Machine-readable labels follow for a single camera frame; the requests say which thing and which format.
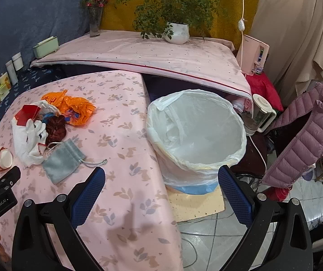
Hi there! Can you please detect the red white paper cup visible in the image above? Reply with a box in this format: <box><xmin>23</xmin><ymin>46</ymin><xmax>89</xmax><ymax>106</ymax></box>
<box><xmin>0</xmin><ymin>146</ymin><xmax>13</xmax><ymax>172</ymax></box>

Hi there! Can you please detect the grey drawstring pouch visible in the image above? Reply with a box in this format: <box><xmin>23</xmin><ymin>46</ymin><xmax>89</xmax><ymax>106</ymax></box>
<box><xmin>41</xmin><ymin>139</ymin><xmax>107</xmax><ymax>185</ymax></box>

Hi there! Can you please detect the white plastic bag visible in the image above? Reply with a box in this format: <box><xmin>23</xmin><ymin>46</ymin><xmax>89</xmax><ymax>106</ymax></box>
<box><xmin>12</xmin><ymin>100</ymin><xmax>59</xmax><ymax>167</ymax></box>

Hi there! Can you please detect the dark red velvet scrunchie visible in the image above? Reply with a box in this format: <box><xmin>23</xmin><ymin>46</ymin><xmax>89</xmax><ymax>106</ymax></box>
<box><xmin>46</xmin><ymin>115</ymin><xmax>67</xmax><ymax>145</ymax></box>

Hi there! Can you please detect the orange plastic bag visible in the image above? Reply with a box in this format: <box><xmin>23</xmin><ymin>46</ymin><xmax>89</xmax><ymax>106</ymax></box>
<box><xmin>41</xmin><ymin>89</ymin><xmax>96</xmax><ymax>126</ymax></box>

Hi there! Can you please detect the red envelope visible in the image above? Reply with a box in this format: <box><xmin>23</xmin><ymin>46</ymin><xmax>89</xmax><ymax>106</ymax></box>
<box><xmin>14</xmin><ymin>105</ymin><xmax>41</xmax><ymax>126</ymax></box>

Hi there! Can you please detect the blue ribbon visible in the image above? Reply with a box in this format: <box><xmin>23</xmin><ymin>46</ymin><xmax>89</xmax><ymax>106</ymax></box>
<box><xmin>38</xmin><ymin>113</ymin><xmax>56</xmax><ymax>123</ymax></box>

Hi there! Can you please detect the trash bin with white liner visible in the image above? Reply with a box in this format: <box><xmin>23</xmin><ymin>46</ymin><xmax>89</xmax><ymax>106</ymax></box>
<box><xmin>146</xmin><ymin>89</ymin><xmax>247</xmax><ymax>195</ymax></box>

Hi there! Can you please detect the red thermos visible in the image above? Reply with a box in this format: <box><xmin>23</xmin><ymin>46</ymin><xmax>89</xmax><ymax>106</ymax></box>
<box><xmin>263</xmin><ymin>187</ymin><xmax>292</xmax><ymax>202</ymax></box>

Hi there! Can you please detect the yellow foam mat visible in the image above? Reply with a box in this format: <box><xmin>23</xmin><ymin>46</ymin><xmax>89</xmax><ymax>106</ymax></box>
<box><xmin>166</xmin><ymin>186</ymin><xmax>225</xmax><ymax>222</ymax></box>

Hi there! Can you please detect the pink floral tablecloth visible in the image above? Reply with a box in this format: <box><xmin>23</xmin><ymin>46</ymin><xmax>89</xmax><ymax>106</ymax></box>
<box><xmin>0</xmin><ymin>70</ymin><xmax>183</xmax><ymax>270</ymax></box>

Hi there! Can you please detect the white glass kettle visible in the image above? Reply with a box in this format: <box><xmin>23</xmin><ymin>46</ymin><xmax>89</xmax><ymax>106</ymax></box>
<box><xmin>241</xmin><ymin>94</ymin><xmax>277</xmax><ymax>136</ymax></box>

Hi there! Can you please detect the small green box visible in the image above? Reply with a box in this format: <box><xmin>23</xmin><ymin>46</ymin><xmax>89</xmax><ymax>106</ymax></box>
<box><xmin>0</xmin><ymin>84</ymin><xmax>9</xmax><ymax>102</ymax></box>

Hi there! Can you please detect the small yellow box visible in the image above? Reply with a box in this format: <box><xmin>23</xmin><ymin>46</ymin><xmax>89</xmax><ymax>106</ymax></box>
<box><xmin>0</xmin><ymin>72</ymin><xmax>12</xmax><ymax>90</ymax></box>

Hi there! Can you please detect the white cosmetic tube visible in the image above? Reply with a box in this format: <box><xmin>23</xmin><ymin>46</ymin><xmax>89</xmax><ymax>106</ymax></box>
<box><xmin>5</xmin><ymin>60</ymin><xmax>18</xmax><ymax>85</ymax></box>

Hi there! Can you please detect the red cushion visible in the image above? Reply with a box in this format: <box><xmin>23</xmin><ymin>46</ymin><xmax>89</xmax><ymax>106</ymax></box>
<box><xmin>246</xmin><ymin>72</ymin><xmax>284</xmax><ymax>112</ymax></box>

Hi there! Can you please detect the navy floral cloth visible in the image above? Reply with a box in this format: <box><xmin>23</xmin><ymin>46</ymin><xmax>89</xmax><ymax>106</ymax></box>
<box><xmin>0</xmin><ymin>65</ymin><xmax>64</xmax><ymax>147</ymax></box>

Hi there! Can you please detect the pink puffer jacket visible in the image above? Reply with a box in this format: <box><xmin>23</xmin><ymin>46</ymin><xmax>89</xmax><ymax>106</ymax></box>
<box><xmin>262</xmin><ymin>82</ymin><xmax>323</xmax><ymax>188</ymax></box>

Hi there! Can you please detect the white cosmetic jar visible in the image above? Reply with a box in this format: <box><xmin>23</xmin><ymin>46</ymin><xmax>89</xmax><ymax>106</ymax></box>
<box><xmin>12</xmin><ymin>52</ymin><xmax>24</xmax><ymax>71</ymax></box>

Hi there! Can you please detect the pink mattress pad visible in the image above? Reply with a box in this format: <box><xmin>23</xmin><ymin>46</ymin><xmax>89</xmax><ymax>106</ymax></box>
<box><xmin>31</xmin><ymin>30</ymin><xmax>252</xmax><ymax>100</ymax></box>

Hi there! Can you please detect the pink electric kettle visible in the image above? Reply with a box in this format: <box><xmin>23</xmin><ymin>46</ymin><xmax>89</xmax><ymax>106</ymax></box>
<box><xmin>237</xmin><ymin>35</ymin><xmax>270</xmax><ymax>75</ymax></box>

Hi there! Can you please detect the green tissue box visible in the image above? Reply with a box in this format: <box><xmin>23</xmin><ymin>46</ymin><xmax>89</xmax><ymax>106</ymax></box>
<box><xmin>33</xmin><ymin>36</ymin><xmax>59</xmax><ymax>59</ymax></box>

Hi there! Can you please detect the beige curtain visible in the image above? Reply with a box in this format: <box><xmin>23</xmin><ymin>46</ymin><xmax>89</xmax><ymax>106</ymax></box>
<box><xmin>250</xmin><ymin>0</ymin><xmax>323</xmax><ymax>106</ymax></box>

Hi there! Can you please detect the glass vase with flowers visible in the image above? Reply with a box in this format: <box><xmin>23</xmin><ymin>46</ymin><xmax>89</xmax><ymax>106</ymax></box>
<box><xmin>81</xmin><ymin>0</ymin><xmax>109</xmax><ymax>37</ymax></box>

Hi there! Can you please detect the potted green plant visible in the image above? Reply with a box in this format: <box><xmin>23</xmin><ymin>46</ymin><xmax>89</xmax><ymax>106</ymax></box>
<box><xmin>115</xmin><ymin>0</ymin><xmax>221</xmax><ymax>45</ymax></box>

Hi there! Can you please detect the white cable with switch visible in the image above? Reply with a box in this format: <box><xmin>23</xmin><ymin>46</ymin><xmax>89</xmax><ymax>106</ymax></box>
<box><xmin>237</xmin><ymin>0</ymin><xmax>249</xmax><ymax>71</ymax></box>

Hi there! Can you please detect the blue wall cloth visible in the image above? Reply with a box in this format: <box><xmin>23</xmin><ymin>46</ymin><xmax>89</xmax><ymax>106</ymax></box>
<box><xmin>0</xmin><ymin>0</ymin><xmax>89</xmax><ymax>75</ymax></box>

